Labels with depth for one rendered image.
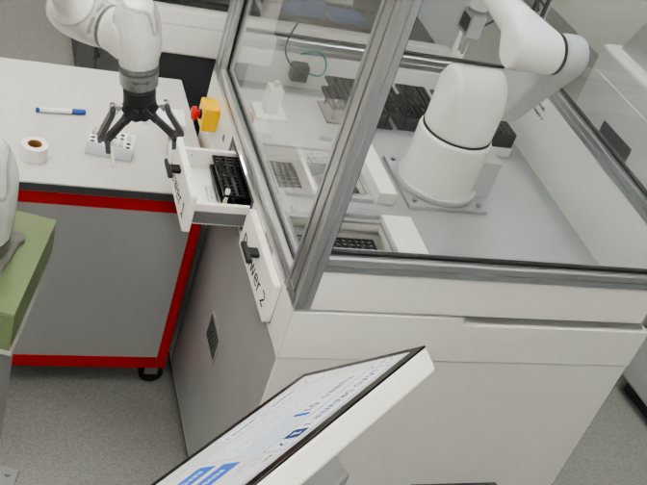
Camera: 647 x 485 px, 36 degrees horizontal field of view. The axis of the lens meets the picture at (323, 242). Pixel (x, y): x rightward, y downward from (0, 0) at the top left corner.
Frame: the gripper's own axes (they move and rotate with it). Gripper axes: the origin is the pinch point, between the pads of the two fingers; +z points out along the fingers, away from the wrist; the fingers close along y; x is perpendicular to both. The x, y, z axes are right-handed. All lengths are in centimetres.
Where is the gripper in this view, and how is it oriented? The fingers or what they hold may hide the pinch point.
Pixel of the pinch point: (141, 159)
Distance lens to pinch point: 247.8
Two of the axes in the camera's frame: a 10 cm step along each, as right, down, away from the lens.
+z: -0.9, 7.8, 6.2
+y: 9.7, -0.9, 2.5
